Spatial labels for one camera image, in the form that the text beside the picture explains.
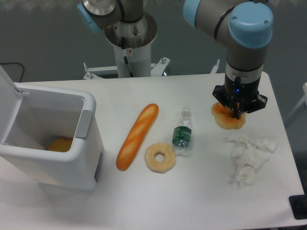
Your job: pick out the round flower-shaped bread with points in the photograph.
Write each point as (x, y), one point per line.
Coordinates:
(223, 117)

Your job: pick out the white trash can lid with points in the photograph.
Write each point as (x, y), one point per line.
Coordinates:
(10, 101)

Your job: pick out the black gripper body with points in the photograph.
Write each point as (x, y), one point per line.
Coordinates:
(247, 91)

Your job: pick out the long orange baguette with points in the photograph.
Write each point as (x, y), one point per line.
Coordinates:
(136, 136)

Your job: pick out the green label plastic bottle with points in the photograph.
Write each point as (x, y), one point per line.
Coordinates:
(182, 133)

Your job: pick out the yellow object inside can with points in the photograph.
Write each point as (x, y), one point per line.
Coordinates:
(60, 145)

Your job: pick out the white furniture leg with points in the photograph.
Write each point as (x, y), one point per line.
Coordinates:
(299, 107)

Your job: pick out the black device at edge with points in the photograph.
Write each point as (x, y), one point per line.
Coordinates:
(298, 205)

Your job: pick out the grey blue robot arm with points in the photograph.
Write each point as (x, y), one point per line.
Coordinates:
(244, 27)

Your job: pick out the white metal base frame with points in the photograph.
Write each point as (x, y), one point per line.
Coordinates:
(157, 69)

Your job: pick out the crumpled white paper tissue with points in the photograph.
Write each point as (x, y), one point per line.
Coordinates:
(249, 156)

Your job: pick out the pale ring donut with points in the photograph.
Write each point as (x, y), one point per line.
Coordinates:
(160, 157)

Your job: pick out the white trash can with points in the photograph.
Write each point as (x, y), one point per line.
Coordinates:
(48, 113)

